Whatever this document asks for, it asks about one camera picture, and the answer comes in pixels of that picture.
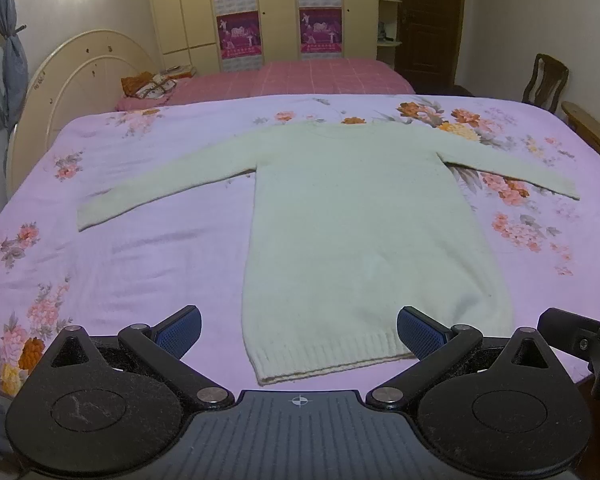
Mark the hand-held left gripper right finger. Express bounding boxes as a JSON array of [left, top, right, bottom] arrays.
[[365, 305, 560, 411]]

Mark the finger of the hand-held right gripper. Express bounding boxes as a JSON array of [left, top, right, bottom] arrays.
[[537, 307, 600, 361]]

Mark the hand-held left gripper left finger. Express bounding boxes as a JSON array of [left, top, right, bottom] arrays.
[[45, 304, 236, 411]]

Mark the pale green knitted sweater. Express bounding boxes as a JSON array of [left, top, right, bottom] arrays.
[[76, 122, 580, 387]]

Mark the lilac floral bedsheet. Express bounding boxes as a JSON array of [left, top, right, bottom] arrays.
[[0, 94, 600, 401]]

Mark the wooden armrest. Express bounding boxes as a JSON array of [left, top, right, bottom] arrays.
[[561, 101, 600, 171]]

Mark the dark wooden chair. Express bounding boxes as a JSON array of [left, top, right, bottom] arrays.
[[522, 53, 569, 111]]

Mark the patterned brown cloth bundle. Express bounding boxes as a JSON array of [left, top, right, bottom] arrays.
[[135, 75, 179, 102]]

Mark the orange knitted cloth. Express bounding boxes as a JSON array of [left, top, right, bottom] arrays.
[[121, 72, 155, 98]]

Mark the pink checked bed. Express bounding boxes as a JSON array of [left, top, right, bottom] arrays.
[[117, 57, 416, 111]]

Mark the cream corner shelf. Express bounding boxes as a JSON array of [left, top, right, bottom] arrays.
[[377, 0, 404, 68]]

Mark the dark wooden door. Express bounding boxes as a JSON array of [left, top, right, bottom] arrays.
[[395, 0, 468, 93]]

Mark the cream wooden wardrobe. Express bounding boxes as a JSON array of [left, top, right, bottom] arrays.
[[145, 0, 381, 75]]

